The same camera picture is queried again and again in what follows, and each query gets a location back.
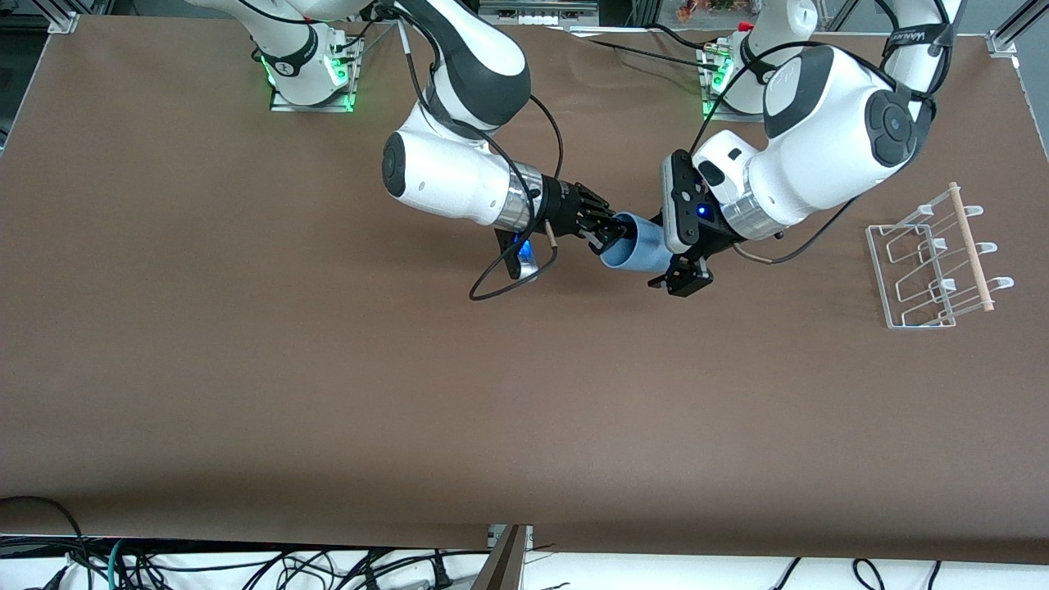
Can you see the brown table cover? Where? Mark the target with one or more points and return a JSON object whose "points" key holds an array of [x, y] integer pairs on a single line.
{"points": [[328, 369]]}

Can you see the white power strip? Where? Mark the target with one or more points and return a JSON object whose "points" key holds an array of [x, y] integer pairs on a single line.
{"points": [[537, 11]]}

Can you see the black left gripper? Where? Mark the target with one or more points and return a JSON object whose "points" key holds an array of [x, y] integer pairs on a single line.
{"points": [[711, 242]]}

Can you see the small metal bracket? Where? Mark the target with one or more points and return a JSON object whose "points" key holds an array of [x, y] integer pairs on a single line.
{"points": [[494, 535]]}

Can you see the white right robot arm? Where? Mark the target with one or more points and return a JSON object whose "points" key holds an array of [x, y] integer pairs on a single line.
{"points": [[459, 172]]}

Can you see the dark angled beam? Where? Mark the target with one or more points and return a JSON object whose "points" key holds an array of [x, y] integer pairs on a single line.
{"points": [[501, 565]]}

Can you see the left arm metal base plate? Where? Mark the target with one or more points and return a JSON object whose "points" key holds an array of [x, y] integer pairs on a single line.
{"points": [[711, 90]]}

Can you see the blue plastic cup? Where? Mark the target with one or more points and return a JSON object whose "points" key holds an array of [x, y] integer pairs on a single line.
{"points": [[643, 246]]}

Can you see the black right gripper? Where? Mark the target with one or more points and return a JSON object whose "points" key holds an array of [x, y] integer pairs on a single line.
{"points": [[565, 205]]}

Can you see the aluminium frame profile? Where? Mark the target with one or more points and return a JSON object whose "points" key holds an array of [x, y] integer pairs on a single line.
{"points": [[1012, 37]]}

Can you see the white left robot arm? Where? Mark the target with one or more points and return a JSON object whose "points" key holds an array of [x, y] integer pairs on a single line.
{"points": [[819, 156]]}

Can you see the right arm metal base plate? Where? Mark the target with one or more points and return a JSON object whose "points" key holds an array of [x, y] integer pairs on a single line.
{"points": [[287, 105]]}

